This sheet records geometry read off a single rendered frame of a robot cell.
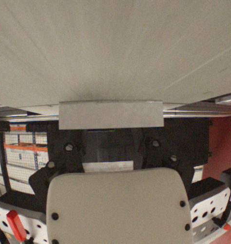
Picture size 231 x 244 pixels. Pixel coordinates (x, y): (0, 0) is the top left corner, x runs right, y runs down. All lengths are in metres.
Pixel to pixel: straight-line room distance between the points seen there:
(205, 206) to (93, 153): 0.61
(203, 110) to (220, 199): 0.42
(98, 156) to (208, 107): 0.63
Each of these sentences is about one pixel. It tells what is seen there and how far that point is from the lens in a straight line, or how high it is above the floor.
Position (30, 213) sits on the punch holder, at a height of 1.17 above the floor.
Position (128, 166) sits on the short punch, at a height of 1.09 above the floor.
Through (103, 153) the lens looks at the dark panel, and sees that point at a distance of 0.72.
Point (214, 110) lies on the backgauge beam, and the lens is 0.71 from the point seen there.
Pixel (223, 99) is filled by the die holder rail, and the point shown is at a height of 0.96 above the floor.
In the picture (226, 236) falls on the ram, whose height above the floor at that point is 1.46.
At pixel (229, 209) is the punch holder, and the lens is 0.47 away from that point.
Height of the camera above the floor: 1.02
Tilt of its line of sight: 2 degrees down
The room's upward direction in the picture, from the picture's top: 178 degrees clockwise
